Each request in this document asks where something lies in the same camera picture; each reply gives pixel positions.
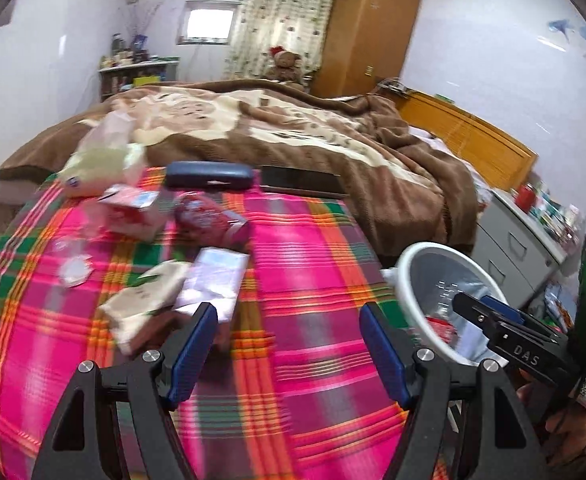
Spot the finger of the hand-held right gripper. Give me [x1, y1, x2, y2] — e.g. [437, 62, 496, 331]
[480, 296, 558, 336]
[452, 292, 511, 341]

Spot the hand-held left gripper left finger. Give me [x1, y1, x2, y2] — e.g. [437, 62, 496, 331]
[38, 302, 220, 480]

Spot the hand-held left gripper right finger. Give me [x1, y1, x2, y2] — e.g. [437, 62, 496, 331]
[359, 302, 546, 480]

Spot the red wrapper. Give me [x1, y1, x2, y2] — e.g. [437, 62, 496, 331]
[423, 314, 458, 348]

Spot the white round trash bin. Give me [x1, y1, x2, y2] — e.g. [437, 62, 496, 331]
[380, 241, 511, 366]

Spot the beige leaf print paper bag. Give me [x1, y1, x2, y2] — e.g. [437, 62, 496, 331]
[98, 260, 194, 356]

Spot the silver foil packet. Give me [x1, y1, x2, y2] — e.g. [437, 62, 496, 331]
[173, 247, 251, 323]

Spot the red snack packet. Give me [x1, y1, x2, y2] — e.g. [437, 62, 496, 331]
[174, 192, 252, 251]

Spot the clear plastic bottle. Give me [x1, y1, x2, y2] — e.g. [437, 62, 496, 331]
[53, 237, 96, 288]

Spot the pink red carton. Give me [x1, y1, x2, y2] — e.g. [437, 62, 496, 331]
[97, 184, 170, 242]

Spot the person's right hand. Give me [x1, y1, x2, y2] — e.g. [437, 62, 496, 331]
[515, 382, 586, 466]

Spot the grey drawer cabinet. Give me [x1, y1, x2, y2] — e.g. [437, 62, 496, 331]
[473, 187, 566, 306]

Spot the pink plaid cloth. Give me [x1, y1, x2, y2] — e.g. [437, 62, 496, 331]
[0, 165, 454, 480]

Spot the pile of small boxes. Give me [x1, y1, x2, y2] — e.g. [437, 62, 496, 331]
[535, 180, 586, 246]

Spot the red jar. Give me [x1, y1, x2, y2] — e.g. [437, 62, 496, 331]
[515, 182, 538, 213]

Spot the pale pink pillow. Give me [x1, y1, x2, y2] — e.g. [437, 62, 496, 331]
[408, 127, 494, 208]

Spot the dark blue glasses case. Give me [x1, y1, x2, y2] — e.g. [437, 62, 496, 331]
[164, 161, 254, 192]

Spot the wooden headboard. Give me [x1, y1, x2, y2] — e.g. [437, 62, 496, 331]
[395, 87, 538, 191]

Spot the black smartphone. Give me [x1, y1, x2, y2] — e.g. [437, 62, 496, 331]
[259, 165, 348, 198]

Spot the brown printed blanket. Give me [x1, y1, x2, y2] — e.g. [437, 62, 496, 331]
[0, 80, 481, 256]

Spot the soft tissue pack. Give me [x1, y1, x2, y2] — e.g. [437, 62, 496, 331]
[56, 110, 149, 198]

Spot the cluttered low shelf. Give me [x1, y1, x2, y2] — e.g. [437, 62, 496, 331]
[98, 55, 180, 103]

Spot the brown teddy bear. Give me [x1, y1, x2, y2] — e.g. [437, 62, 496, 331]
[263, 46, 306, 88]

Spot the wooden wardrobe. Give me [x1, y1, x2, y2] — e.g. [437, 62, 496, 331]
[310, 0, 424, 98]

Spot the vase with dried branches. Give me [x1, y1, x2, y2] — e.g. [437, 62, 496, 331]
[116, 2, 161, 61]

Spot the small window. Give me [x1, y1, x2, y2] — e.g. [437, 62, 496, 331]
[177, 0, 236, 46]

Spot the patterned curtain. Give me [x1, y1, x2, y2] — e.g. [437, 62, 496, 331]
[225, 0, 336, 81]

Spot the power strip with cables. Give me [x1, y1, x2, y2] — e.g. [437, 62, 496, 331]
[378, 77, 414, 93]

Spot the blue dolphin wall sticker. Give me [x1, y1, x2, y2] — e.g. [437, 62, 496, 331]
[548, 19, 586, 66]

